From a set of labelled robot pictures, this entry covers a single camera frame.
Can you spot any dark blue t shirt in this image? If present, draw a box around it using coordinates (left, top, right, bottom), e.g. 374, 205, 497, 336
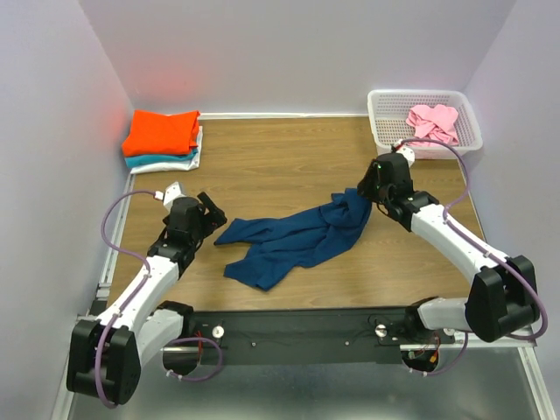
214, 188, 372, 291

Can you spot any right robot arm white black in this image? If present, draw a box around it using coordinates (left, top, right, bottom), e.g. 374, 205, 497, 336
358, 152, 544, 343

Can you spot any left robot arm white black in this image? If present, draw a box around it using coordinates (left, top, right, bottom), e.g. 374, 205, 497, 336
66, 183, 227, 409

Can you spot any folded white t shirt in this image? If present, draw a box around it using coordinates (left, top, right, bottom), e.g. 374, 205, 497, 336
130, 127, 203, 175

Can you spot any white plastic basket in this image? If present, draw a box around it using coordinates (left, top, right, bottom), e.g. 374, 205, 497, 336
367, 89, 483, 155

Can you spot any pink t shirt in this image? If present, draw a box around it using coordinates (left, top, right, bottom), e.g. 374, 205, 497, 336
405, 104, 459, 145

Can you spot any folded teal t shirt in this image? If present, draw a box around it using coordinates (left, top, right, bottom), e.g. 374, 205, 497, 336
124, 148, 199, 169

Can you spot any folded orange t shirt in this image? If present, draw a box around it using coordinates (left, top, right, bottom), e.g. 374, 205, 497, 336
122, 110, 200, 158

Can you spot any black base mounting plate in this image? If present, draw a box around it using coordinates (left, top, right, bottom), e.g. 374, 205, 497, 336
163, 306, 455, 376

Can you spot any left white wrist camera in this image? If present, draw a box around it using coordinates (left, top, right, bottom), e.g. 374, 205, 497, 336
154, 182, 186, 212

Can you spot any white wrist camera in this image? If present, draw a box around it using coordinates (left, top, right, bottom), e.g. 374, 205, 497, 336
154, 182, 186, 212
391, 142, 416, 167

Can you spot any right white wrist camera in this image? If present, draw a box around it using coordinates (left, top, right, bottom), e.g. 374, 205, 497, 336
391, 142, 416, 167

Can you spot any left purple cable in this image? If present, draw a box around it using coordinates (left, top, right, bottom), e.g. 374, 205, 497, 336
94, 189, 167, 409

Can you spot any purple cable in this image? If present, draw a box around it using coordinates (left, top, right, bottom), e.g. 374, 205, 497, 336
395, 137, 548, 342
94, 189, 167, 409

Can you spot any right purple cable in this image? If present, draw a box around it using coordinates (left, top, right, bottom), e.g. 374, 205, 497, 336
395, 137, 548, 342

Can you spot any aluminium rail frame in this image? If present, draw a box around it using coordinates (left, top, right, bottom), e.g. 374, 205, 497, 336
51, 198, 130, 419

